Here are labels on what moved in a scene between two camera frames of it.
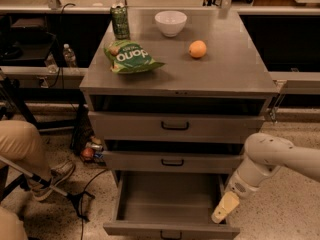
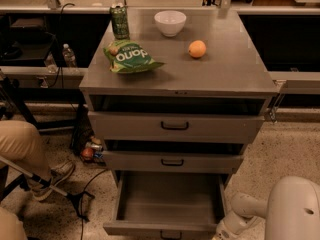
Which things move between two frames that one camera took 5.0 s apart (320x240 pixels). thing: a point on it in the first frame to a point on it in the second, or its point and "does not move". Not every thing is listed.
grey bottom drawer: x=168 y=205 does not move
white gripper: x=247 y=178 to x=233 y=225
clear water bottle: x=69 y=56 does not move
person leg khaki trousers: x=22 y=144 does not move
